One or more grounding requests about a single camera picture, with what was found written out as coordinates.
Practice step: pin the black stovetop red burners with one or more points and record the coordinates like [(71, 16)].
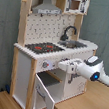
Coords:
[(42, 48)]

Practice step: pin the white microwave door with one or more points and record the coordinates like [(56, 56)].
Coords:
[(76, 6)]

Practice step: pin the grey toy sink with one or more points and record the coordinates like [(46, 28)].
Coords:
[(72, 44)]

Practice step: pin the white oven door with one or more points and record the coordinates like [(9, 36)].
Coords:
[(40, 90)]

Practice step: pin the left stove knob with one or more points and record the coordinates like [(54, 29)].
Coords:
[(45, 64)]

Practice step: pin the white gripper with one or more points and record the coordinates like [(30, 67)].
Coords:
[(68, 66)]

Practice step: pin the white fridge door dispenser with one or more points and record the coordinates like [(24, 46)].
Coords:
[(74, 84)]

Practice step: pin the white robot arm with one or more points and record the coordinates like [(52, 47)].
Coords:
[(91, 69)]

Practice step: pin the wooden toy kitchen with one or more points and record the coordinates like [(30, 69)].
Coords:
[(48, 35)]

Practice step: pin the grey range hood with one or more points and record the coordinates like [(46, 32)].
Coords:
[(45, 7)]

